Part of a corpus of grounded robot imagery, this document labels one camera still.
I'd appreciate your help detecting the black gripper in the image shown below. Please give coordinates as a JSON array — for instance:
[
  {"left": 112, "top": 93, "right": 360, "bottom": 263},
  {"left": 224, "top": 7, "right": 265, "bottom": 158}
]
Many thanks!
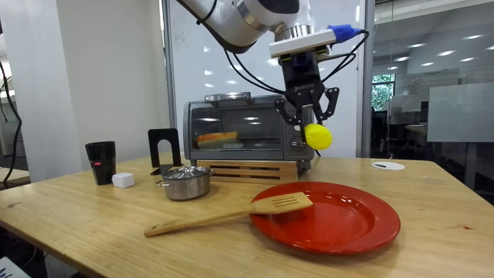
[{"left": 274, "top": 50, "right": 342, "bottom": 129}]

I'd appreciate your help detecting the yellow maize cob toy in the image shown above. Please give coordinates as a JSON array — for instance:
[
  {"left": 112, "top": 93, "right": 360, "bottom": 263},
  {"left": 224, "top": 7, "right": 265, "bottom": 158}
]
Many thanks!
[{"left": 303, "top": 121, "right": 336, "bottom": 153}]

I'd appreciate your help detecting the orange toy food in oven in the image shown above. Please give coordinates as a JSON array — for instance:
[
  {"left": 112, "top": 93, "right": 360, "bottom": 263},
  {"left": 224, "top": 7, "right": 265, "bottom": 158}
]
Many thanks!
[{"left": 195, "top": 130, "right": 243, "bottom": 150}]

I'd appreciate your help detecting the red round plate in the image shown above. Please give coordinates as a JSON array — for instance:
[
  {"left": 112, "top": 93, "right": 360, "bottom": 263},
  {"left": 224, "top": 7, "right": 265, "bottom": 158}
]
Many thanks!
[{"left": 249, "top": 180, "right": 403, "bottom": 258}]

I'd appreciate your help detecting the silver toaster oven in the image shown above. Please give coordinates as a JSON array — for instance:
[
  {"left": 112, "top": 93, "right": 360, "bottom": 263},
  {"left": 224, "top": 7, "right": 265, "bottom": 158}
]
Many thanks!
[{"left": 183, "top": 90, "right": 317, "bottom": 163}]

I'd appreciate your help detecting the wooden slatted trivet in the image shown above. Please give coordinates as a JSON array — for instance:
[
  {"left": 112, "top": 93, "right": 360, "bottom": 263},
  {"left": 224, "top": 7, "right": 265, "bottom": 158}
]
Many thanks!
[{"left": 197, "top": 158, "right": 314, "bottom": 184}]

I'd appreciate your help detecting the whiteboard partition panel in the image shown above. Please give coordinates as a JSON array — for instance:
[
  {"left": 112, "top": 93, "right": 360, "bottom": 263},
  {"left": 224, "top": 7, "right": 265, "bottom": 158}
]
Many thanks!
[{"left": 163, "top": 0, "right": 368, "bottom": 159}]

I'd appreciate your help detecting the small steel pot with lid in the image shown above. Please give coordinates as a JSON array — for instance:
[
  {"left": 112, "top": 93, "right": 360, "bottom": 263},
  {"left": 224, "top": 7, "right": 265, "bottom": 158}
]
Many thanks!
[{"left": 156, "top": 164, "right": 214, "bottom": 203}]

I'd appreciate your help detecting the wooden slotted spatula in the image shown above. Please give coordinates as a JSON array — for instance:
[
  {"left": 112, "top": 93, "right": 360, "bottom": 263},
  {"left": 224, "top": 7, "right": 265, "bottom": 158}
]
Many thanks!
[{"left": 143, "top": 190, "right": 315, "bottom": 240}]

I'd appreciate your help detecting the black metal bookend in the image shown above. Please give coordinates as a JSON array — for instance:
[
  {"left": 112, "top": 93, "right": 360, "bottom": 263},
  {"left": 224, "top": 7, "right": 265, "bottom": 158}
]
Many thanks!
[{"left": 147, "top": 127, "right": 184, "bottom": 178}]

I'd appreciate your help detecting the small white box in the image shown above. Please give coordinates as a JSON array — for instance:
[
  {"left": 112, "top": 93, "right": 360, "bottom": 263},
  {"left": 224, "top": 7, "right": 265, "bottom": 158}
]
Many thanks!
[{"left": 110, "top": 170, "right": 138, "bottom": 190}]

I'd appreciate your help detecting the black plastic cup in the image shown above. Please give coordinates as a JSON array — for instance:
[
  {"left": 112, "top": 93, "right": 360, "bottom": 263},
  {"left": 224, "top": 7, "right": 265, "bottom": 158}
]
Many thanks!
[{"left": 84, "top": 139, "right": 119, "bottom": 187}]

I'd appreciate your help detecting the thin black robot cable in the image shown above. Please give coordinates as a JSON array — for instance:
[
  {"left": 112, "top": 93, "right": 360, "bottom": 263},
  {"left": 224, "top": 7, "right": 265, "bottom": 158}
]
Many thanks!
[{"left": 223, "top": 48, "right": 288, "bottom": 98}]

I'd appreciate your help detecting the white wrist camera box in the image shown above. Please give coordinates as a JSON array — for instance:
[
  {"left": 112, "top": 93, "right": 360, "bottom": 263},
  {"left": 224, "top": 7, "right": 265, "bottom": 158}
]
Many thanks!
[{"left": 268, "top": 28, "right": 339, "bottom": 61}]

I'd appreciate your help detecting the black cable with blue plug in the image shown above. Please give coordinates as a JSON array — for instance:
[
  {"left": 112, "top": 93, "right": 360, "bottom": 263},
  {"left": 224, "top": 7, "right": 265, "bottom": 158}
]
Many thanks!
[{"left": 322, "top": 24, "right": 373, "bottom": 85}]

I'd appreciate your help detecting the white round cable grommet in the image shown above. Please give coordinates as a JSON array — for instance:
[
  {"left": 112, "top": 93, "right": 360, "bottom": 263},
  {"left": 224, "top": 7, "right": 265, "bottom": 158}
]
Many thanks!
[{"left": 371, "top": 159, "right": 408, "bottom": 173}]

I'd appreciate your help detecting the black hanging cable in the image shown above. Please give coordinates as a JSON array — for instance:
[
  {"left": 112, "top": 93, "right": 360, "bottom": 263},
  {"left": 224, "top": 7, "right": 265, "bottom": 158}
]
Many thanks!
[{"left": 0, "top": 61, "right": 25, "bottom": 189}]

